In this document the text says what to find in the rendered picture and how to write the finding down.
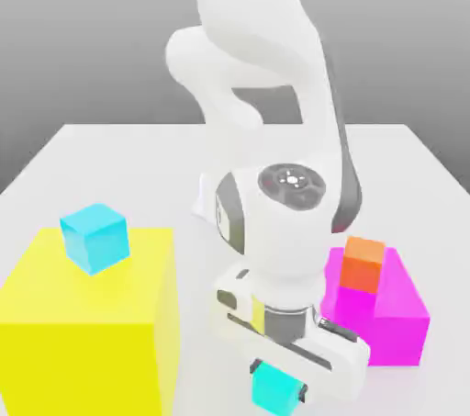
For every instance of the large magenta box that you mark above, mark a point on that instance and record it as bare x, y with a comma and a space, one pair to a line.
400, 317

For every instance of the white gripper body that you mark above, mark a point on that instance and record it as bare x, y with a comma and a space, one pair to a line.
341, 368

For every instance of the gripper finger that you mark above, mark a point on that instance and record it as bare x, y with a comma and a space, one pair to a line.
302, 393
255, 365

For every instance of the small cyan cube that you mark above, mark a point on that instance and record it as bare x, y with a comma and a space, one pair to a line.
97, 239

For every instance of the large yellow box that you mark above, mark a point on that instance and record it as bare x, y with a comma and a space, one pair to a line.
73, 331

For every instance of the small turquoise cube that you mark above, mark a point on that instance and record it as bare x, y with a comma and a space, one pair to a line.
273, 392

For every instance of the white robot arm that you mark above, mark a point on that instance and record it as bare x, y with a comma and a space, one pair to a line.
257, 56

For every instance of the small orange cube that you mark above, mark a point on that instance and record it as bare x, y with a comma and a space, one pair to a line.
360, 269

